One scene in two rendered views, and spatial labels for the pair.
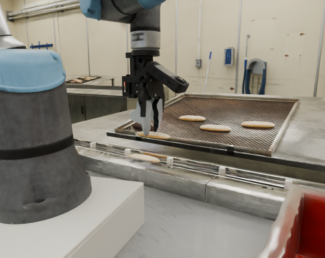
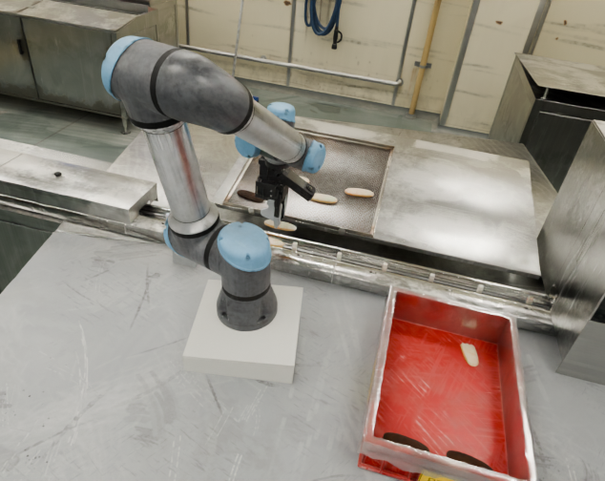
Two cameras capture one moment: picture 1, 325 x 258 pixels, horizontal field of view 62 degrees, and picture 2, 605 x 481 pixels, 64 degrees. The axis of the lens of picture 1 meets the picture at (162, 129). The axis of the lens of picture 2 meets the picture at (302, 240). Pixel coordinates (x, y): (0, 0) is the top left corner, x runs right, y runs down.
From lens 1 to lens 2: 91 cm
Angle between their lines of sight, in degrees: 31
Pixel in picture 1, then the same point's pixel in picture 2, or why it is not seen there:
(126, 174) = not seen: hidden behind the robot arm
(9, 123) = (253, 284)
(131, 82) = (265, 188)
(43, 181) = (264, 307)
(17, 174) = (253, 307)
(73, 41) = not seen: outside the picture
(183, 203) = (317, 286)
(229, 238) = (353, 311)
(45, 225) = (270, 329)
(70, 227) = (285, 328)
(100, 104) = (59, 40)
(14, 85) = (258, 267)
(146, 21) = not seen: hidden behind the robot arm
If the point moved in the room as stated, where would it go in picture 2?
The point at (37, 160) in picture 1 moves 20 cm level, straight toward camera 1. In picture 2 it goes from (261, 298) to (323, 348)
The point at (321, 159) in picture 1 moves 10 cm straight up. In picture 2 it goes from (406, 240) to (413, 213)
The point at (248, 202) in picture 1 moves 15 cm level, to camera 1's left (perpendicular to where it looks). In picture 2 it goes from (361, 284) to (312, 292)
